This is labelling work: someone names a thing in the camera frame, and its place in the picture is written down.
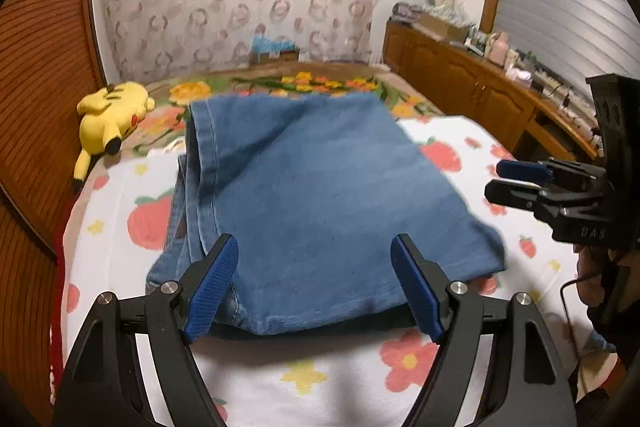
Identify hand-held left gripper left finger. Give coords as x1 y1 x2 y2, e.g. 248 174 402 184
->
52 234 239 427

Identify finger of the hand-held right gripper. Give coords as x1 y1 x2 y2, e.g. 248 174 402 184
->
484 179 545 211
497 161 551 182

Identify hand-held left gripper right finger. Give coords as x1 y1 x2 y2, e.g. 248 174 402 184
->
391 234 577 427

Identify blue denim pants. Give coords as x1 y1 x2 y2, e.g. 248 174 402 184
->
145 93 507 340

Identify row of small containers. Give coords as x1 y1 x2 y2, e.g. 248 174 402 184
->
530 57 601 142

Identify wooden cabinet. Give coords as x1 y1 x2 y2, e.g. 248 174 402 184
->
382 21 601 162

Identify pink bag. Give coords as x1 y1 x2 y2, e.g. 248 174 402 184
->
484 32 510 66

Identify white fruit print blanket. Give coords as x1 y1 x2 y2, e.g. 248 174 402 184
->
62 117 621 427

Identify red cloth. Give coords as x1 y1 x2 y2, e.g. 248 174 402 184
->
47 227 73 408

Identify flat cardboard box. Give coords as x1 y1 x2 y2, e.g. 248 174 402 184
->
417 13 468 42

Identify yellow plush toy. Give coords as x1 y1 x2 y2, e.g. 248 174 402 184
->
72 82 156 194

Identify floral blanket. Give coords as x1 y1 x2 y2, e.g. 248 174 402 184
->
120 69 446 158

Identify cardboard box with blue cloth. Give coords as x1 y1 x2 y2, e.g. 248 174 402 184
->
250 36 301 66

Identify wooden slatted headboard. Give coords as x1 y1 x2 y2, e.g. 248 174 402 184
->
0 0 108 427

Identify black cable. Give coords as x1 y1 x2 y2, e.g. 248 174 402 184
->
561 274 608 328

